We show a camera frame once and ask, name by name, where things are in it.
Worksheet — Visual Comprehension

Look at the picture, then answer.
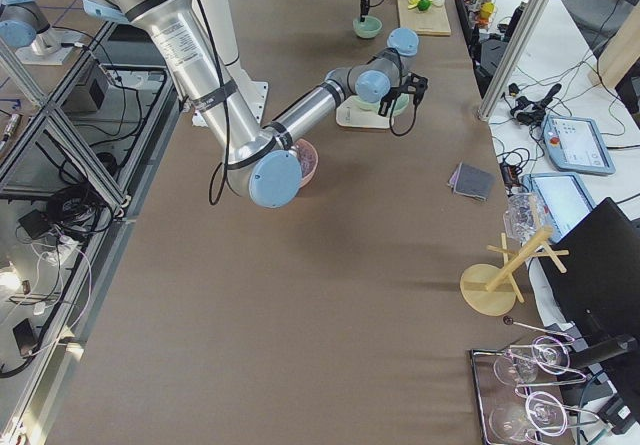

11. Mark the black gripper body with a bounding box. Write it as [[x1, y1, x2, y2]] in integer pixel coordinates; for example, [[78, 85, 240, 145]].
[[396, 72, 429, 103]]

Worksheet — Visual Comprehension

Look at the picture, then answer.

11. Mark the cream rabbit serving tray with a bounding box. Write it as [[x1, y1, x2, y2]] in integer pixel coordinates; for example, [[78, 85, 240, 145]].
[[336, 96, 394, 130]]

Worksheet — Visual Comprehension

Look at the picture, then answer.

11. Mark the green lime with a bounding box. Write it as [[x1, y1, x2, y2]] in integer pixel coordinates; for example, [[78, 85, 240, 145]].
[[416, 0, 432, 12]]

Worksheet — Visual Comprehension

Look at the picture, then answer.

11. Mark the bamboo cutting board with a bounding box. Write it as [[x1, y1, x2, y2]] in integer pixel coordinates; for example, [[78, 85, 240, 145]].
[[397, 0, 451, 36]]

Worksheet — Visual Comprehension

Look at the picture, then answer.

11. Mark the pink bowl with ice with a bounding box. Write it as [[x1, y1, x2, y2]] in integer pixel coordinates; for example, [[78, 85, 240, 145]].
[[291, 139, 318, 187]]

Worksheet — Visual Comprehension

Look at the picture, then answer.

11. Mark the grey folded cloth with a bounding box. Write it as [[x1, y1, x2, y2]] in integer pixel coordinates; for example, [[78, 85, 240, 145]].
[[448, 162, 495, 201]]

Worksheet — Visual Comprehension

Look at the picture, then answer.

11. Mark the teach pendant tablet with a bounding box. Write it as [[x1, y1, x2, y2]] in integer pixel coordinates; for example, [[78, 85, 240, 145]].
[[522, 172, 595, 243], [542, 114, 616, 176]]

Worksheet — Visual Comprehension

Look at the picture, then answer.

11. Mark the wooden cup tree stand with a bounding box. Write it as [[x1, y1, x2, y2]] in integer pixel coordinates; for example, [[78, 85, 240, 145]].
[[460, 226, 570, 317]]

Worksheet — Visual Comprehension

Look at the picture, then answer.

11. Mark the wine glass rack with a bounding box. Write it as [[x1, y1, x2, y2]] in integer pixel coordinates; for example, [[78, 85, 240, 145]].
[[469, 334, 599, 444]]

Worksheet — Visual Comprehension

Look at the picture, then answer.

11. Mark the aluminium frame post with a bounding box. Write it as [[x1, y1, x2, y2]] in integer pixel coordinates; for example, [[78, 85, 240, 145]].
[[477, 0, 549, 122]]

